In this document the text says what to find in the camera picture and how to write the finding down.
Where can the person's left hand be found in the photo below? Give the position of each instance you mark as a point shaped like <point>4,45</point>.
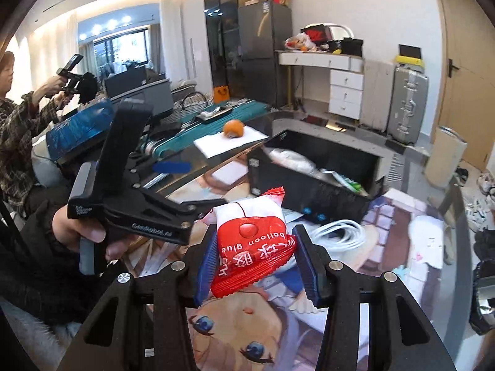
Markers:
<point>77,226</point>

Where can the red and white glue packet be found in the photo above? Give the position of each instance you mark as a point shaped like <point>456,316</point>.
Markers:
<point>251,247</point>

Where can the white paper napkin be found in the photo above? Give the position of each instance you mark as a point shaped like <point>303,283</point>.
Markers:
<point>216,145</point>

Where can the black cardboard box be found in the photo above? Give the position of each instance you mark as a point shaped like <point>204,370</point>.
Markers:
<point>317,197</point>

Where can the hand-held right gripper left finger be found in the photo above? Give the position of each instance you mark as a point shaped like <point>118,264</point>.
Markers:
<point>207,266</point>

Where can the beige door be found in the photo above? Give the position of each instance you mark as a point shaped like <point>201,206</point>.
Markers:
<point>471,85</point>

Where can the clear bag of white shoelaces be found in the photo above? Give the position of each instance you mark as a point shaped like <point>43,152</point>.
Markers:
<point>290,160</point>

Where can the plastic bag of fruit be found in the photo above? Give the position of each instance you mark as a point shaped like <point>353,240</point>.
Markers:
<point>297,42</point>

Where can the white cylindrical air purifier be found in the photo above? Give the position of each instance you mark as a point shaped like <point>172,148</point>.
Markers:
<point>444,158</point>

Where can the white fluffy cloth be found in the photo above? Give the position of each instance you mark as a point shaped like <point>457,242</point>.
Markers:
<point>34,340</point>

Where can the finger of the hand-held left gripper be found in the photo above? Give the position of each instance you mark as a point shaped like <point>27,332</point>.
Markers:
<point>172,166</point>
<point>193,208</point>

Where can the small orange bag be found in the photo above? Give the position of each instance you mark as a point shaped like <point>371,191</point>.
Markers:
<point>221,93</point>

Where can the green and white packet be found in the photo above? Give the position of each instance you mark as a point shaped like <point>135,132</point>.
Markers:
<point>348,183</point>

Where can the white desk with drawers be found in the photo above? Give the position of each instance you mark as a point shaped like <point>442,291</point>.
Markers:
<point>346,85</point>

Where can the large window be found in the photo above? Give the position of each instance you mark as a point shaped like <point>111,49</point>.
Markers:
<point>116,50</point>

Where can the black trash bag bin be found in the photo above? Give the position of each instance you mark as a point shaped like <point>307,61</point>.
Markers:
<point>485,278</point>

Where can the scattered loose shoes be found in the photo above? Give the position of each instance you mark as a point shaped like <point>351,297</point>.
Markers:
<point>485,185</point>

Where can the flat cardboard parcel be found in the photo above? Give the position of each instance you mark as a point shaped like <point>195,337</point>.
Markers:
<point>257,3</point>

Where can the grey refrigerator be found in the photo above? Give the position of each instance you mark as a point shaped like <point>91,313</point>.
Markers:
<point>263,46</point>

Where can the person's left forearm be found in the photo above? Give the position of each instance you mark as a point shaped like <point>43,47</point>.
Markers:
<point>31,270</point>

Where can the dark glass cabinet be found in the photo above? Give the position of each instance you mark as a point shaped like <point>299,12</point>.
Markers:
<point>222,38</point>

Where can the black bag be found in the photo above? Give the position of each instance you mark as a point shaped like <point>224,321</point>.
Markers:
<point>352,47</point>

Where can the white suitcase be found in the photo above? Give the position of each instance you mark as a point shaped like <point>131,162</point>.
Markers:
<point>377,92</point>

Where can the red and black shoe box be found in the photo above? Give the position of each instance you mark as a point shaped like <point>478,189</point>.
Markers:
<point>317,34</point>

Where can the orange persimmon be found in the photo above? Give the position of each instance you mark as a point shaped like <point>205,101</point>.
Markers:
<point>234,128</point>

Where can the dark grey hard case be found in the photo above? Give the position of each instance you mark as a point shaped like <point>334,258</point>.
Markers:
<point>143,96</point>

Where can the blue plastic wrapped case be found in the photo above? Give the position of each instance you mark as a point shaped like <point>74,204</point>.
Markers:
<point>77,127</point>

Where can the black and yellow box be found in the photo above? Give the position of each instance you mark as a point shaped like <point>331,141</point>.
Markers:
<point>410,54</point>

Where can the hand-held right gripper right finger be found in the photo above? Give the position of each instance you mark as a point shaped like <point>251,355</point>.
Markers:
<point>307,266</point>

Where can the silver suitcase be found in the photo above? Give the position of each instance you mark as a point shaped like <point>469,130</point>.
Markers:
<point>408,104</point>

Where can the printed cartoon table mat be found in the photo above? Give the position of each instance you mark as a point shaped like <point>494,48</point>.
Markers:
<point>386,239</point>

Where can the round white framed mirror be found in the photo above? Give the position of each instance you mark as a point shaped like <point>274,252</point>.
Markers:
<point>344,28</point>

